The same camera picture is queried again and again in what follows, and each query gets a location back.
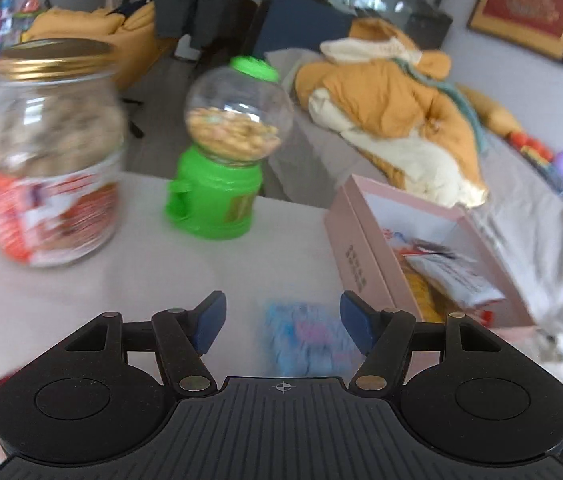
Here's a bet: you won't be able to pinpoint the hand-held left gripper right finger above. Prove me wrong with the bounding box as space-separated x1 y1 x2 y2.
340 291 505 395

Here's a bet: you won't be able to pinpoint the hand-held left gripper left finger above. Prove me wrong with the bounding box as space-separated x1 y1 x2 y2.
62 290 227 396

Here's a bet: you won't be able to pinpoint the blue white candy packet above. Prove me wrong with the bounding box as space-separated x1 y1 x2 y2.
262 301 362 378

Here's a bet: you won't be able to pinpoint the yellow snack packet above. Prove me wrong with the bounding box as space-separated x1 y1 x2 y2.
401 265 462 322

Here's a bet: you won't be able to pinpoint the pink cardboard box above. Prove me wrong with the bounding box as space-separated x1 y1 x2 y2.
324 174 537 332

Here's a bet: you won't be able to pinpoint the clear packet red white label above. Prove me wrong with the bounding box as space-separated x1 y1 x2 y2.
381 227 462 262

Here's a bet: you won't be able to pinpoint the red white rice cracker packet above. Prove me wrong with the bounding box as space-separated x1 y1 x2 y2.
405 252 507 323

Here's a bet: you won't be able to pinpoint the green candy dispenser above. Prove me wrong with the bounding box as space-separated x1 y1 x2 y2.
164 56 295 240

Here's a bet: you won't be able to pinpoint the peanut jar gold lid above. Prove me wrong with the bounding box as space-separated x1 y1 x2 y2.
0 39 127 267

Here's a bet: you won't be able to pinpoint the yellow cream quilt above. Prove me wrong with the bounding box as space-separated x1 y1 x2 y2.
294 17 489 208

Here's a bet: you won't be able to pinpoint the yellow pillow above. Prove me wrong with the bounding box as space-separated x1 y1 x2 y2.
456 85 522 133

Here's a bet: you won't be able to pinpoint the yellow beanbag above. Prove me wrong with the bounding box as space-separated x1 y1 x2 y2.
26 2 157 91

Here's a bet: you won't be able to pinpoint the blue cabinet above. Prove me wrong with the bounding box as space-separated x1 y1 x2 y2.
252 0 455 61

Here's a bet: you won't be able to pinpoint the colourful shelf items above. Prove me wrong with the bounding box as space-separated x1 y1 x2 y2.
0 0 42 43

